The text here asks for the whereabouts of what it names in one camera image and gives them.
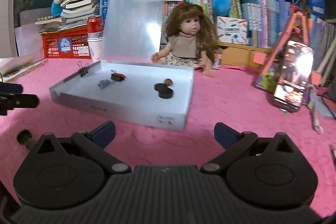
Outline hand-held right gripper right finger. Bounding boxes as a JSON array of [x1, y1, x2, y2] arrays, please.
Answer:
[[201, 122, 305, 174]]

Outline red drink can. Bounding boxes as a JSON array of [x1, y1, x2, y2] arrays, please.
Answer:
[[87, 15, 105, 39]]

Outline white pen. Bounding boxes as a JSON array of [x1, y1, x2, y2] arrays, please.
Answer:
[[310, 85, 324, 134]]

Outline white cardboard box tray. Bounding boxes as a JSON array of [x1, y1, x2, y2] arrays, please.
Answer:
[[49, 60, 195, 131]]

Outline wooden drawer box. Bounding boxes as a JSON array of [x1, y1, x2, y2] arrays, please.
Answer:
[[217, 42, 273, 67]]

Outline small blue white plush toy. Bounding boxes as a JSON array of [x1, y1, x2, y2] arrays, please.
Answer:
[[50, 0, 72, 17]]

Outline translucent plastic clipboard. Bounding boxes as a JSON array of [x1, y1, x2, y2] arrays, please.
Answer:
[[101, 0, 166, 63]]

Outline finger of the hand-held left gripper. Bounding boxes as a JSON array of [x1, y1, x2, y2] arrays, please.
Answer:
[[0, 93, 39, 116], [0, 83, 23, 94]]

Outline long-haired doll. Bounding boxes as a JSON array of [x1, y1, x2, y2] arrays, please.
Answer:
[[151, 2, 222, 77]]

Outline red plastic basket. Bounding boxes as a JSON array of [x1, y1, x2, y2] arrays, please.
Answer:
[[39, 26, 92, 59]]

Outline row of shelf books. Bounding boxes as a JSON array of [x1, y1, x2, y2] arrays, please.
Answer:
[[100, 0, 336, 56]]

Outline stack of books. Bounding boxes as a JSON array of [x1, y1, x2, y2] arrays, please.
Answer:
[[35, 0, 108, 30]]

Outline small black binder clip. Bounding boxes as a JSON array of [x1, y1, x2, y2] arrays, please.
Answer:
[[77, 62, 91, 77]]

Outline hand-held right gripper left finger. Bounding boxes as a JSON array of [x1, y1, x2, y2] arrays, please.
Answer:
[[34, 120, 132, 174]]

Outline white colourful-print box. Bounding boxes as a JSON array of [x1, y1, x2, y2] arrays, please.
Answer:
[[217, 16, 248, 45]]

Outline smartphone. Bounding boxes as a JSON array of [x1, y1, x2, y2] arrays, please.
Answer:
[[273, 40, 314, 113]]

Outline pink phone stand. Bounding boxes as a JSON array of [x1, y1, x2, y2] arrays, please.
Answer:
[[253, 10, 322, 94]]

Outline white paper cup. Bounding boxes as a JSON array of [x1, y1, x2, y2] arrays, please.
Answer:
[[87, 36, 103, 63]]

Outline white paper sheet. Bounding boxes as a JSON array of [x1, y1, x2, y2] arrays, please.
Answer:
[[14, 23, 45, 56]]

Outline white pole stand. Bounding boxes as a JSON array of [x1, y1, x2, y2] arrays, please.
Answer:
[[312, 40, 336, 88]]

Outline large black binder clip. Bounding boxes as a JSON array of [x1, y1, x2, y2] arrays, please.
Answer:
[[110, 70, 128, 82]]

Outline pink rabbit-print towel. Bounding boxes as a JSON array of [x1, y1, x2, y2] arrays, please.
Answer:
[[0, 57, 336, 214]]

